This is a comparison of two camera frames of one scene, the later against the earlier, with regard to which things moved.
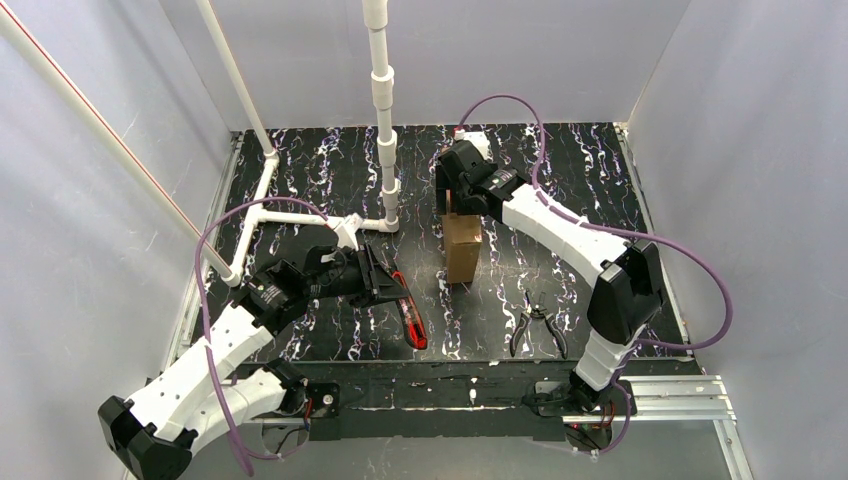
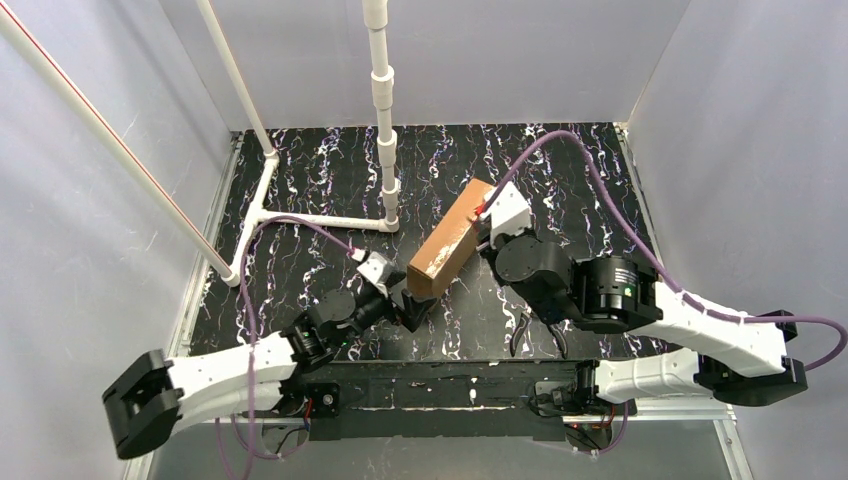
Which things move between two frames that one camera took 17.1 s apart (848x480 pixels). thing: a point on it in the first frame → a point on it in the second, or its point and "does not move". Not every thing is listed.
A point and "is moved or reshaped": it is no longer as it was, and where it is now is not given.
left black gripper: [374, 277] → [403, 303]
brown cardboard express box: [463, 239] is moved or reshaped
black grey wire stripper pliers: [537, 310] does not move
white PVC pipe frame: [228, 272] does not move
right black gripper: [448, 177] → [487, 249]
